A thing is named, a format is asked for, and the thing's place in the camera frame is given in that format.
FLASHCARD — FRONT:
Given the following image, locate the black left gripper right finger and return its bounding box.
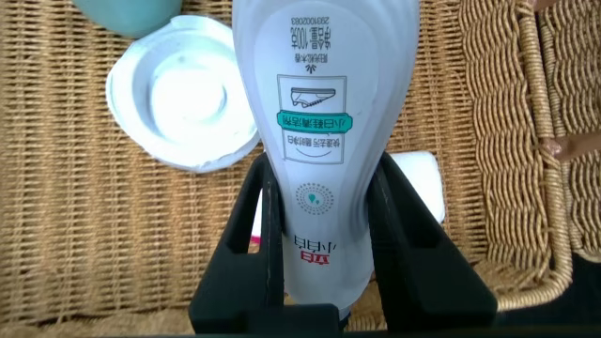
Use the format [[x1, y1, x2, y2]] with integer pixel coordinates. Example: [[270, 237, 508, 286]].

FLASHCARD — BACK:
[[368, 150, 499, 332]]

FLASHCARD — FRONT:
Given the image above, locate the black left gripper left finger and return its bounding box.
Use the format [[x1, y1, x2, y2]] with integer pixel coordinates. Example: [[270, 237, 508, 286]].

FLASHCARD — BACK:
[[189, 152, 286, 333]]

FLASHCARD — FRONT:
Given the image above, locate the white shoe brush bottle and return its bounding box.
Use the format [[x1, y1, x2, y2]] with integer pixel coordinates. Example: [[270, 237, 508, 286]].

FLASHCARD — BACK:
[[232, 0, 422, 320]]

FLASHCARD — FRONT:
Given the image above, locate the wicker basket with toiletries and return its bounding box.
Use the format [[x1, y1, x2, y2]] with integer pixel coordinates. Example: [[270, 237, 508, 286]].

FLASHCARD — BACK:
[[0, 0, 574, 334]]

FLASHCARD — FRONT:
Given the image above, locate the wicker basket with food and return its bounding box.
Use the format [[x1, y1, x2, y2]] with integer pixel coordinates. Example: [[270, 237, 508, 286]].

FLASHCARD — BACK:
[[537, 0, 601, 264]]

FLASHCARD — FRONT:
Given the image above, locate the white pen with pink cap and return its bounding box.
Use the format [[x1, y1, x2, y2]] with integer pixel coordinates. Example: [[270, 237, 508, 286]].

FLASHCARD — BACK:
[[251, 187, 264, 245]]

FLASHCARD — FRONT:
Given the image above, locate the white round dish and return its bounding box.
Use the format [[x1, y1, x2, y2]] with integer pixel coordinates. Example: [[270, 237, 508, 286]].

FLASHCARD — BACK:
[[105, 14, 261, 174]]

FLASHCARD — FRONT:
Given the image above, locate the light blue mug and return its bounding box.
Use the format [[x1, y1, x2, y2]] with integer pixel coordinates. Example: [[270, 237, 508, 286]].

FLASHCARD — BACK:
[[72, 0, 183, 39]]

